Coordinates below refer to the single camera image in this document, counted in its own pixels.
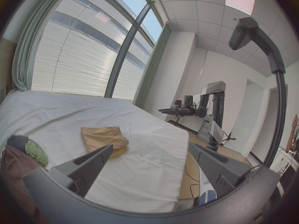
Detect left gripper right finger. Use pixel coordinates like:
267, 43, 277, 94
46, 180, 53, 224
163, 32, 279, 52
188, 142, 253, 198

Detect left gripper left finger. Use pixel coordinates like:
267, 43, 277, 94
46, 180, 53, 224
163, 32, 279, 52
50, 144, 114, 197

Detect tan shorts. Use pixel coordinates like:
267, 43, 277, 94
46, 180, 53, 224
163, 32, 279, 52
81, 126, 129, 159

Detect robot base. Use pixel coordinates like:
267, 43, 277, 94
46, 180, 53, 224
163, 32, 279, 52
179, 114, 234, 209

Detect bed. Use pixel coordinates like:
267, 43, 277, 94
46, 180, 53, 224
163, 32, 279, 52
0, 39, 190, 213

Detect grey-green curtain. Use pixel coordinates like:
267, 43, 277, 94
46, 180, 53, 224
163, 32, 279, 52
12, 0, 68, 91
133, 22, 172, 111

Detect green garment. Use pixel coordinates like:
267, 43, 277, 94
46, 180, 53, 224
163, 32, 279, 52
25, 140, 49, 167

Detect brown shorts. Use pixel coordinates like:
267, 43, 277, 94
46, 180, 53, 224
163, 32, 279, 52
0, 145, 50, 221

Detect person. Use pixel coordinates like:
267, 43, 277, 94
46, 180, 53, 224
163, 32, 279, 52
279, 114, 299, 195

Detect black garment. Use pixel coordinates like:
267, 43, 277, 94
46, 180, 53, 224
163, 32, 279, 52
7, 135, 29, 152

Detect window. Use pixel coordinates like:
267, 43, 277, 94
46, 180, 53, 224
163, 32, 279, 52
30, 0, 164, 100

